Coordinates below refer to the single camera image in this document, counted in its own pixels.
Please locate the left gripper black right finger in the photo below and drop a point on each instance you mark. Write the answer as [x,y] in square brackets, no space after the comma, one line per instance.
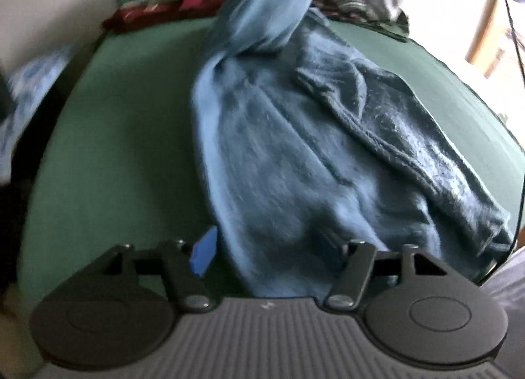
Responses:
[411,303]

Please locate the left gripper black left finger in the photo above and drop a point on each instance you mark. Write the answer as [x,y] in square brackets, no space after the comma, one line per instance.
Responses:
[124,304]

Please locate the teal blue knit sweater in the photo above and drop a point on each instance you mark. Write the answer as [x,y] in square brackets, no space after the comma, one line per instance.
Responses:
[298,133]

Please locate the plaid and grey clothes pile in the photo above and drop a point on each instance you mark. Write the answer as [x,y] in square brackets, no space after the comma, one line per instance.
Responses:
[382,16]

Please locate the blue white patterned cloth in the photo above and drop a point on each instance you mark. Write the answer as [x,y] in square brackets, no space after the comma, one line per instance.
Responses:
[29,85]

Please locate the dark red folded garment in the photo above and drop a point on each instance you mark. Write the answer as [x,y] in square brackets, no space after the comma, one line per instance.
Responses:
[136,18]

